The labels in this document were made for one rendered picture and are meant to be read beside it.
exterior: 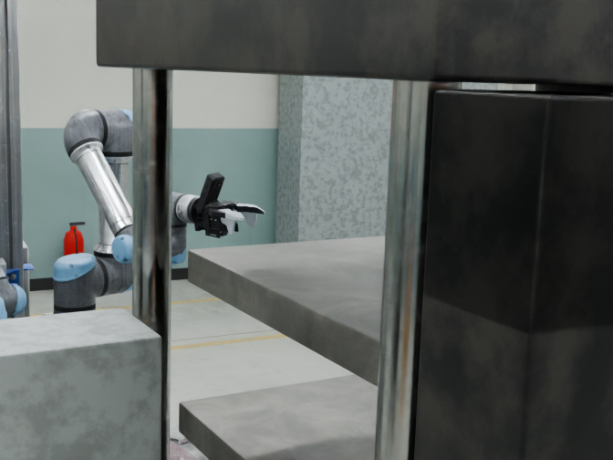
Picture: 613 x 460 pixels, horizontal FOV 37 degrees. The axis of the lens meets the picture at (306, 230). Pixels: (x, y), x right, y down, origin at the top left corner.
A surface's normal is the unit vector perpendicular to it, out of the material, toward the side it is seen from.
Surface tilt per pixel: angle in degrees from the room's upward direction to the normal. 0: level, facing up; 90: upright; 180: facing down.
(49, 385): 90
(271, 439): 0
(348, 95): 90
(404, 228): 90
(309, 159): 90
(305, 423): 0
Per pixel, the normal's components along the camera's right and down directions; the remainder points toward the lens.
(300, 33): -0.87, 0.06
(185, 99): 0.46, 0.17
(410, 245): -0.36, 0.15
